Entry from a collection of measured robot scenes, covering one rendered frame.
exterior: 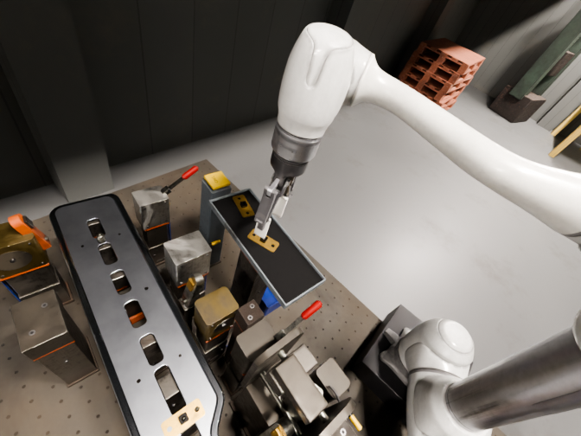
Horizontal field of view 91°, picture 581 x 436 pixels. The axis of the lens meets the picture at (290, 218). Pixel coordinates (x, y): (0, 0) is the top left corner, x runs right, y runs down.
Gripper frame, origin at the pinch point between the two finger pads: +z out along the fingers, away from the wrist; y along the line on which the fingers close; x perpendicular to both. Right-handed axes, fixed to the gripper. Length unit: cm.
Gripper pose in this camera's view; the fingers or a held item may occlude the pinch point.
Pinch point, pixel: (270, 217)
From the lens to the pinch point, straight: 70.5
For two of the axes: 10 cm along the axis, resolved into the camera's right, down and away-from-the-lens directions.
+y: -4.3, 5.9, -6.9
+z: -2.6, 6.5, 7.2
